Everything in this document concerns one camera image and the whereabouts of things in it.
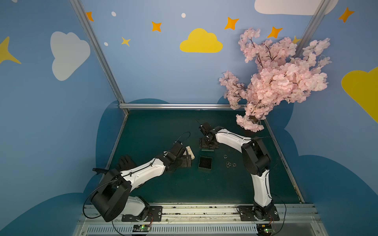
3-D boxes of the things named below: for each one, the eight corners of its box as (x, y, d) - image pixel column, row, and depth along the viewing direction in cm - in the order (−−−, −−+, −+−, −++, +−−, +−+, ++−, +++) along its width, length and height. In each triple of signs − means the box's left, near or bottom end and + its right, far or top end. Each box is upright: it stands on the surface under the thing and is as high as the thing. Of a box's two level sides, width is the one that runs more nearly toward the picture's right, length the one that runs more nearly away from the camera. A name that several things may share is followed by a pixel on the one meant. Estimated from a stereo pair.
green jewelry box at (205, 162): (197, 167, 92) (198, 165, 90) (199, 157, 96) (200, 155, 94) (211, 169, 91) (211, 168, 89) (212, 159, 95) (213, 157, 93)
